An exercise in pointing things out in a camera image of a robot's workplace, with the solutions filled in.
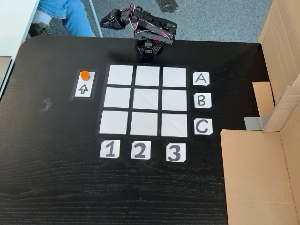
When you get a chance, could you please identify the white grid sheet, black tape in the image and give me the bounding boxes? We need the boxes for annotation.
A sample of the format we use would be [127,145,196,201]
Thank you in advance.
[96,62,193,143]

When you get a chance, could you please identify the grey metal furniture leg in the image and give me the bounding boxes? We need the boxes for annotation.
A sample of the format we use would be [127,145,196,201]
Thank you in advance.
[88,0,103,38]

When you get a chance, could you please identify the person's leg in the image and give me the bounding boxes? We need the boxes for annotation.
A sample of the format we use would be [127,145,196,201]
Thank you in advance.
[62,0,96,37]
[35,0,71,25]

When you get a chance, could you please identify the black tape on carpet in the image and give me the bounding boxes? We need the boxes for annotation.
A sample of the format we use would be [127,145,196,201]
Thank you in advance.
[156,0,180,13]

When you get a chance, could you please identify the white arrow paper sheet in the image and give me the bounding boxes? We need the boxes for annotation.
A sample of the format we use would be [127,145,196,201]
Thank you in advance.
[70,67,99,102]

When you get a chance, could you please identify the person's shoe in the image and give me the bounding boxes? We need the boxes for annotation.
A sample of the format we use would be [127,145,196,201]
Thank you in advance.
[29,22,51,38]

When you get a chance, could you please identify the white table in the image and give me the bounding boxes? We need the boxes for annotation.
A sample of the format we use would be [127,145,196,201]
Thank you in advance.
[0,0,40,57]

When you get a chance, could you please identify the paper sheet letter A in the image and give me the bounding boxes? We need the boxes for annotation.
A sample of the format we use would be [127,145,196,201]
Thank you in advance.
[193,72,210,87]

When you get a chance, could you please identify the crumpled tape scraps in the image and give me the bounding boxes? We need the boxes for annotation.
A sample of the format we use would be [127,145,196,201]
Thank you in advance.
[38,98,53,114]

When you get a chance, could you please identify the paper sheet letter B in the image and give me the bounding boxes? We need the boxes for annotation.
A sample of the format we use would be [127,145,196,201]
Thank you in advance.
[194,93,213,109]

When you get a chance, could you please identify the paper sheet number 1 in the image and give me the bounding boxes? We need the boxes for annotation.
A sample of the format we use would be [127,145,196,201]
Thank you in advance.
[99,140,121,159]

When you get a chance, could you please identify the paper sheet number 2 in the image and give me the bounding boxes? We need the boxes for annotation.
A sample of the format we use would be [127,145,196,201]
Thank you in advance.
[130,140,152,160]

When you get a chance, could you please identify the paper sheet letter C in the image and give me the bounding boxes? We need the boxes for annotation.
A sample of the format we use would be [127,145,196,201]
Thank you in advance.
[194,118,213,136]

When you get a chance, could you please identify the paper sheet number 3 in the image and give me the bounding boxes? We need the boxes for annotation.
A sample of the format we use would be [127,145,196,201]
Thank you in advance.
[166,142,187,162]

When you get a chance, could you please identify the brown cardboard screen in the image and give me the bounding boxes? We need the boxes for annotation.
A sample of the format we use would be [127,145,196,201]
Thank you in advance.
[220,0,300,225]

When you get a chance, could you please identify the grey duct tape strip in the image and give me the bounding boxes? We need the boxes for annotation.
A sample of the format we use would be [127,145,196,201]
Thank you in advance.
[243,115,270,131]

